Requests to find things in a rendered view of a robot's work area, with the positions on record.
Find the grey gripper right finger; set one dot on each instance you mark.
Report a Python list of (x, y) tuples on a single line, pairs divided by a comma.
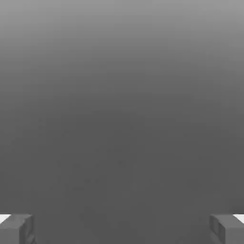
[(231, 231)]

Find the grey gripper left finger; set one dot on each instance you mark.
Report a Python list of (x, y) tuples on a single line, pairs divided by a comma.
[(13, 231)]

